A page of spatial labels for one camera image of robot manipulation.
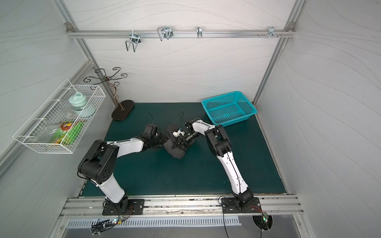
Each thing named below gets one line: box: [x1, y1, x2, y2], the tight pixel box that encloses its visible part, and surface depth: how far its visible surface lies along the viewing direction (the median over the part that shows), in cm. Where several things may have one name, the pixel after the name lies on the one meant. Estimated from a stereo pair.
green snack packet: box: [51, 120, 84, 146], surface depth 63 cm
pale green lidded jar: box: [68, 91, 88, 112], surface depth 67 cm
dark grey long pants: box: [161, 120, 186, 160], surface depth 93 cm
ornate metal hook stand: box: [83, 66, 128, 112], surface depth 95 cm
